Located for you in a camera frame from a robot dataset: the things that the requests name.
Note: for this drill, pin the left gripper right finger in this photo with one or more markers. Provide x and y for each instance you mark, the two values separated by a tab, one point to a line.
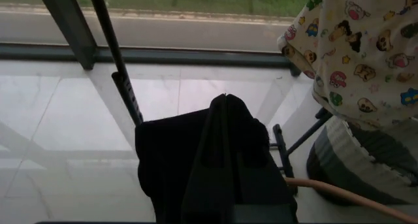
261	194

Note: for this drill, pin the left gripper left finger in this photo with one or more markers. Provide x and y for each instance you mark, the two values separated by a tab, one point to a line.
209	185

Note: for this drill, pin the black garment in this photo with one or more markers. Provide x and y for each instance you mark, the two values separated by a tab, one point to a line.
163	158

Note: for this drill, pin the cream printed garment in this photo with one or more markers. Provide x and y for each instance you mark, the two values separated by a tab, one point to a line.
365	54

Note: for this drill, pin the white laundry basket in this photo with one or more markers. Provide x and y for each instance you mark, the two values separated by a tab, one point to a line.
346	165

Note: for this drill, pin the black clothes rack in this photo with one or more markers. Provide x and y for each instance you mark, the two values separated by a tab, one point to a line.
111	38

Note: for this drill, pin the window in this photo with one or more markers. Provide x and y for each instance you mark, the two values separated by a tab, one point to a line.
163	31

